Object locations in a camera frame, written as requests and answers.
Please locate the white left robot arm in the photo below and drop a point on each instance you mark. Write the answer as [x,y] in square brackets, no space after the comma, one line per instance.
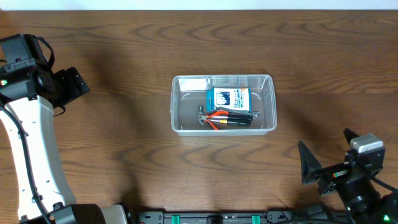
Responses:
[30,93]

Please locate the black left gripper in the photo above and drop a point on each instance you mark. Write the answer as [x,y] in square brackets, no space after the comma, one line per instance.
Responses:
[74,86]

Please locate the red handled pliers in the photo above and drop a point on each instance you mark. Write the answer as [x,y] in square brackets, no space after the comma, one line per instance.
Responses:
[216,115]

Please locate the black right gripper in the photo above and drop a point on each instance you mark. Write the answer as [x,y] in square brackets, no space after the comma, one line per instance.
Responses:
[333,175]

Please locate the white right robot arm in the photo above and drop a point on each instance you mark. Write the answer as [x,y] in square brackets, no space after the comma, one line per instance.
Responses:
[366,198]

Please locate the clear plastic container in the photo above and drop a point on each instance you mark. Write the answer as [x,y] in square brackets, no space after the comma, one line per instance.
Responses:
[189,93]

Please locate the small hammer black handle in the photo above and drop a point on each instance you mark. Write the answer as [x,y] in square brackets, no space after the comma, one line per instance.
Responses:
[232,116]

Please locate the black yellow screwdriver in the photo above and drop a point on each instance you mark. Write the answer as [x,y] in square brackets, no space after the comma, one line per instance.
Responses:
[235,122]

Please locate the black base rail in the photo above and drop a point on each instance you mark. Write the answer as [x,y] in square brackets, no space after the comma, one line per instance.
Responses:
[267,217]

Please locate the silver combination wrench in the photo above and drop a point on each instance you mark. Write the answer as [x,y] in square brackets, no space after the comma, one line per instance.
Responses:
[249,113]

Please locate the blue white screwdriver box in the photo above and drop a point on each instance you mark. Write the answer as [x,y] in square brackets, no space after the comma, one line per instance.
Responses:
[230,98]

